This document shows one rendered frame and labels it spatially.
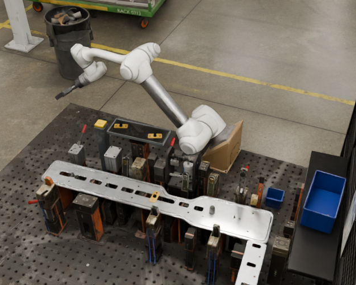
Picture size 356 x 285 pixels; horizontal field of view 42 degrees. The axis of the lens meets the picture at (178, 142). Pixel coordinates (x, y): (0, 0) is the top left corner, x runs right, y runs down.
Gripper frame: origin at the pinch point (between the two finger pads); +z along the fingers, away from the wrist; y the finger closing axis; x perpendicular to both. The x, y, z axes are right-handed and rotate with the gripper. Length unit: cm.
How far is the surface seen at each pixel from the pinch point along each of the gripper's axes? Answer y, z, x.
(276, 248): 120, -93, 126
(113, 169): 70, -28, 57
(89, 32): -182, -1, -48
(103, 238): 82, -1, 88
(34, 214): 68, 34, 55
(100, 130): 56, -30, 34
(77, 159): 64, -10, 41
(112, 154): 72, -33, 49
